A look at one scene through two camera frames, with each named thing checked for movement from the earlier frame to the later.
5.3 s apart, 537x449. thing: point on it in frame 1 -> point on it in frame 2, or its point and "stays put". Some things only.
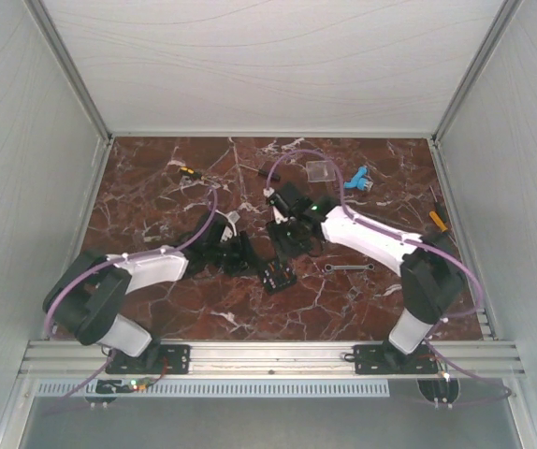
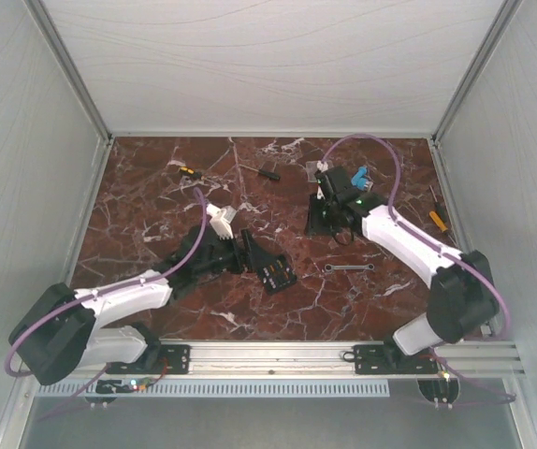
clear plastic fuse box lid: x=320 y=171 stays put
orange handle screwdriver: x=438 y=221 stays put
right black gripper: x=275 y=226 -> x=312 y=226
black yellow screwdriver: x=191 y=172 stays put
